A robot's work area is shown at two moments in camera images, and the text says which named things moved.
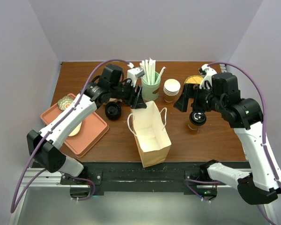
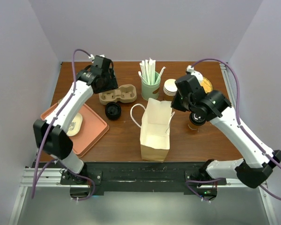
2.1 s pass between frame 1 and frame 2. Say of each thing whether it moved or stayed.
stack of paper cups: stayed
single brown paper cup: stayed
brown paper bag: moved
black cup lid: stayed
